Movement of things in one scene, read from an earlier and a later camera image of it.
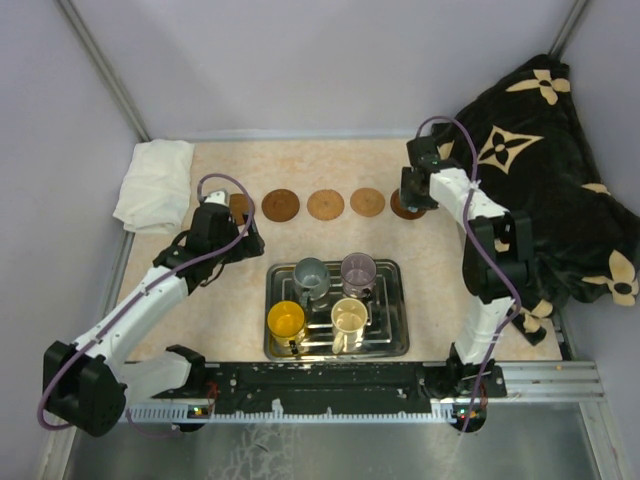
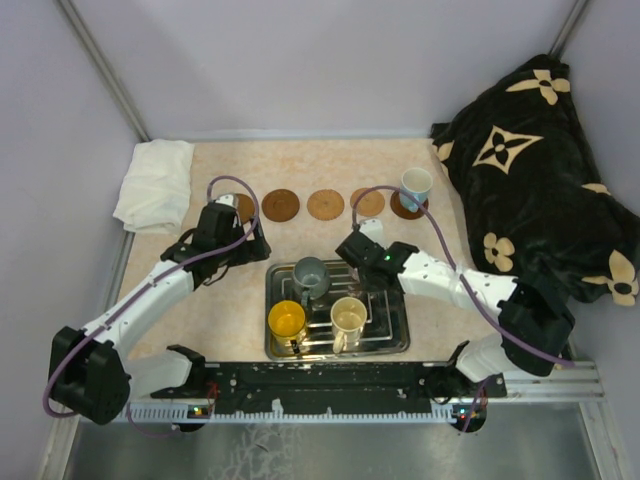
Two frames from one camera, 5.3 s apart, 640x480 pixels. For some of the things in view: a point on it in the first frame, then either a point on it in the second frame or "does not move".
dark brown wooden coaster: (403, 211) does not move
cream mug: (348, 317) does not move
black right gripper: (407, 199) -> (363, 281)
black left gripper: (252, 247) does not move
